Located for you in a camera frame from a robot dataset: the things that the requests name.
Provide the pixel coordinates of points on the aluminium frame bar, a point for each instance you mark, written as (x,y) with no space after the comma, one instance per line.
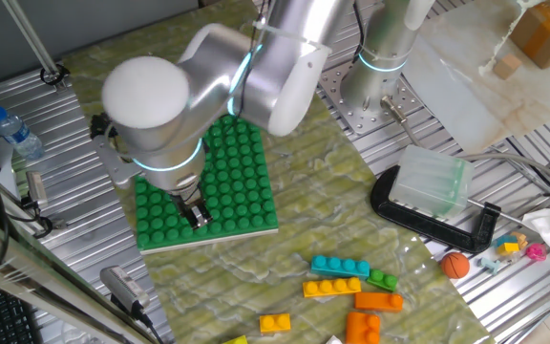
(41,286)

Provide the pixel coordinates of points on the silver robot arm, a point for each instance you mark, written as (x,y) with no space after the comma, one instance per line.
(146,95)

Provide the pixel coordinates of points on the light blue toy bolt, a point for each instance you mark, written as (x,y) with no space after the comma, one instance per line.
(489,265)

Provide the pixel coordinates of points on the green marble pattern mat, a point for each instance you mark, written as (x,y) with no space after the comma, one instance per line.
(313,191)

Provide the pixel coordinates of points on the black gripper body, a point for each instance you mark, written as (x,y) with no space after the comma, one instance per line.
(186,198)

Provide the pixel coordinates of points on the metal robot mounting plate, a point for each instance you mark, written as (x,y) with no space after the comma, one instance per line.
(351,119)

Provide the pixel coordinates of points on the orange square brick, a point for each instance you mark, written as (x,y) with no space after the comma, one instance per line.
(361,329)

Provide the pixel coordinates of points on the small grey camera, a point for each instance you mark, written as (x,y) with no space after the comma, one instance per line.
(36,188)

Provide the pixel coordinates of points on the teal four-stud brick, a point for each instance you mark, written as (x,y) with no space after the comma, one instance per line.
(339,268)

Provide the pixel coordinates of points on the yellow-orange four-stud brick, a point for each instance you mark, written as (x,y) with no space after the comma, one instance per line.
(332,287)

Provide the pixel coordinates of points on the teal and yellow small block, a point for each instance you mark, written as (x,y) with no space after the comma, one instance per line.
(508,246)

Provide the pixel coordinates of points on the green studded baseplate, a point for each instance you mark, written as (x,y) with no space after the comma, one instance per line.
(241,191)

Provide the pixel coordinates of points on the small camera mount bracket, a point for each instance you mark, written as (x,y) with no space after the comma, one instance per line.
(41,222)

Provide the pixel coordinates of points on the black C-clamp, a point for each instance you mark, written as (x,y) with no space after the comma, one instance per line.
(399,215)

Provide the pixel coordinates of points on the clear water bottle blue cap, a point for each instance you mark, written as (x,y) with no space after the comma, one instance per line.
(17,136)

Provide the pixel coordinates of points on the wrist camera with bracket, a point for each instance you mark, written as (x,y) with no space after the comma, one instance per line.
(112,162)

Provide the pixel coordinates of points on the metal camera stand pole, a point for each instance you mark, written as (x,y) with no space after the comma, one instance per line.
(31,43)

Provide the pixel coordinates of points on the pink toy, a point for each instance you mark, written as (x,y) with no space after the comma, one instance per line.
(536,251)

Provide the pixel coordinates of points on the small toy basketball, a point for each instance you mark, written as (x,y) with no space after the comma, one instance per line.
(455,265)

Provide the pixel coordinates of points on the green two-stud brick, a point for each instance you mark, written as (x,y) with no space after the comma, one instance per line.
(382,281)

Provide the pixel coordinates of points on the small wooden cube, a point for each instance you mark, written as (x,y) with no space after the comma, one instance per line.
(507,67)

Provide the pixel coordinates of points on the tan wooden toy piece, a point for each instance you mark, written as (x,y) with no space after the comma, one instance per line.
(521,239)

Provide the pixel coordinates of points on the translucent plastic box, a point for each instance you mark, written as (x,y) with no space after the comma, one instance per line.
(428,184)

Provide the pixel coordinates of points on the orange long brick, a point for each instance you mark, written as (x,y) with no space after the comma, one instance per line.
(375,302)

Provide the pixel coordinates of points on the lime yellow brick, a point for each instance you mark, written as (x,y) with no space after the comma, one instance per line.
(237,340)

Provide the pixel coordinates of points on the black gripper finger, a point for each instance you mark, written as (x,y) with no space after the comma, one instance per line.
(189,216)
(202,217)

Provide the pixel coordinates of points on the yellow-orange two-stud brick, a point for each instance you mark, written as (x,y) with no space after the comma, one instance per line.
(275,324)

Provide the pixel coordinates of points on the cardboard box with tape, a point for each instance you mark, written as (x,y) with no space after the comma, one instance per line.
(542,33)

